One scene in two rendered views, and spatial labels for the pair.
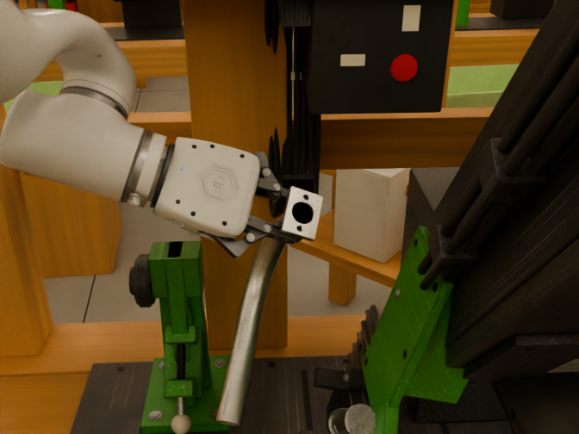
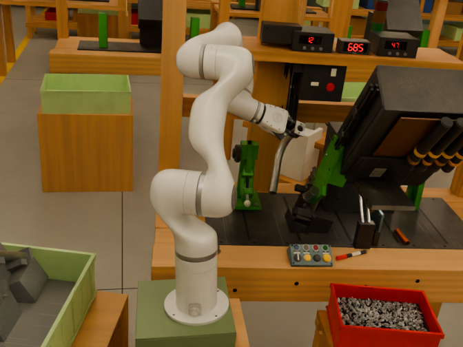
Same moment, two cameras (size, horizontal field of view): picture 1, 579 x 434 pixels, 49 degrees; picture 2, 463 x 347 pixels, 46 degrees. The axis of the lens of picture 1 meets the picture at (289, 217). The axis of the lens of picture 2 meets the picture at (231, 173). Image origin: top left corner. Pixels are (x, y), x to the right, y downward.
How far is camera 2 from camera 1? 1.40 m
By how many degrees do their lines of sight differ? 5
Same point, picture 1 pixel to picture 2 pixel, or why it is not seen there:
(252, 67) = (278, 82)
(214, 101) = (262, 93)
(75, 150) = (242, 104)
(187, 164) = (269, 111)
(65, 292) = (107, 200)
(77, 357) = not seen: hidden behind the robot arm
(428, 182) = (335, 125)
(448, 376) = (340, 177)
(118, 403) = not seen: hidden behind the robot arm
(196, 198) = (272, 121)
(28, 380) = not seen: hidden behind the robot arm
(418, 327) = (333, 160)
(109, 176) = (250, 113)
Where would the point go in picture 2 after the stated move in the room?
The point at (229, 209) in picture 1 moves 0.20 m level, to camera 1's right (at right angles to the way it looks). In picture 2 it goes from (280, 125) to (333, 128)
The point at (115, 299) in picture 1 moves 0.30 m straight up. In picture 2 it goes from (138, 204) to (138, 167)
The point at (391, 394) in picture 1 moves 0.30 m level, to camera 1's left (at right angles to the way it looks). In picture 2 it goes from (324, 182) to (244, 177)
